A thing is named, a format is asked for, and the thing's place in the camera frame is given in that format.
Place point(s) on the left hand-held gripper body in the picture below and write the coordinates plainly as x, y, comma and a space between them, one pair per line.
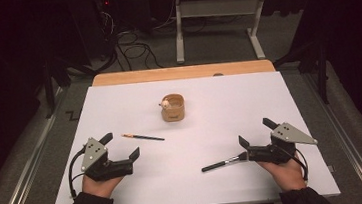
93, 154

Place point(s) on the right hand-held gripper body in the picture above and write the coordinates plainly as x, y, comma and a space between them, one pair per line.
289, 134

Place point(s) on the black and tan pencil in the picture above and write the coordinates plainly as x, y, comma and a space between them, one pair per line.
145, 137

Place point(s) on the tan bear holder cup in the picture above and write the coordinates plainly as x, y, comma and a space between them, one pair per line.
173, 115

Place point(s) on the person's left hand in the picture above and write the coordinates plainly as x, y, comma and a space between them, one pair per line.
100, 187

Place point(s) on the person's right hand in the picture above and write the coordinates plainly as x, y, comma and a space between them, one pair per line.
288, 175

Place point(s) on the white board sheet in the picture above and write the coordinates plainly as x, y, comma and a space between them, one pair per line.
205, 130

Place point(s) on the black metal stand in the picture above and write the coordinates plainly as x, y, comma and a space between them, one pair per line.
49, 91
323, 75

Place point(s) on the wooden table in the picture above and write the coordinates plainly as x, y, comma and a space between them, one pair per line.
182, 72

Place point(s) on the dark equipment box red light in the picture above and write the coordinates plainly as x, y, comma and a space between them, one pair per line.
106, 3

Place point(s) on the aluminium floor rail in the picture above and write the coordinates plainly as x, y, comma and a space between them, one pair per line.
353, 155
22, 191

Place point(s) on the white metal frame desk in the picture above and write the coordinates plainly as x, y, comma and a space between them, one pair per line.
216, 7

